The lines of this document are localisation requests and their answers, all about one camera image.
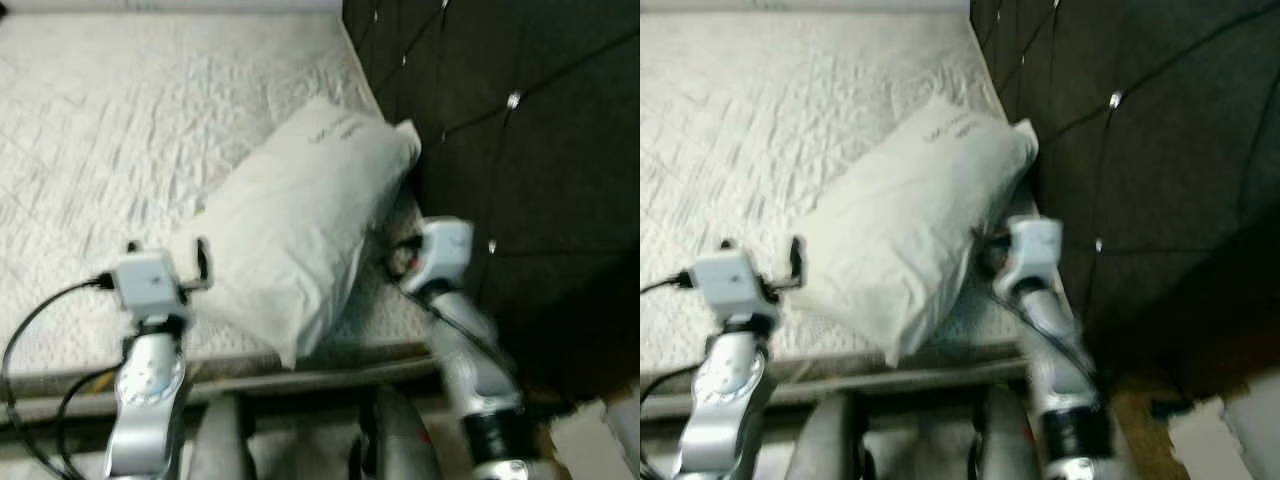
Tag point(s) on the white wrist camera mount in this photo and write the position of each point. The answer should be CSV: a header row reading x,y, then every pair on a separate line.
x,y
730,278
150,278
1035,250
445,250

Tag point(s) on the white torn paper sheet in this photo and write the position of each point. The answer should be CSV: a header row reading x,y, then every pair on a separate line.
x,y
590,445
1210,450

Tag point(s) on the grey robot right leg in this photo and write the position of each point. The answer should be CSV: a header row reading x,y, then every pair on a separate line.
x,y
400,445
1005,445

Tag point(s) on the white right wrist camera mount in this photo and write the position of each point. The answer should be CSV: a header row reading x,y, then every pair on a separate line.
x,y
445,250
1035,250

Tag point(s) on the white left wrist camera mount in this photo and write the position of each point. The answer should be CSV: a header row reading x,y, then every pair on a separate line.
x,y
730,278
150,278

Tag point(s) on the white pillow with writing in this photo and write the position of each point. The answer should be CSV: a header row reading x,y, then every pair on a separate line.
x,y
920,220
300,220

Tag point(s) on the grey robot left leg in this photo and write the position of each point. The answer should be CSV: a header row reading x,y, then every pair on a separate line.
x,y
220,445
830,445

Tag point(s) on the white quilted mattress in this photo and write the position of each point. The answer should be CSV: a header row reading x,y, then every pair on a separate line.
x,y
120,130
760,130

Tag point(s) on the grey robot leg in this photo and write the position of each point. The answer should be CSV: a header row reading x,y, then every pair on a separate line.
x,y
400,445
830,445
220,445
1005,445

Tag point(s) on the dark tufted bed headboard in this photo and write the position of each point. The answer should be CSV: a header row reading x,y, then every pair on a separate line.
x,y
540,150
1160,150

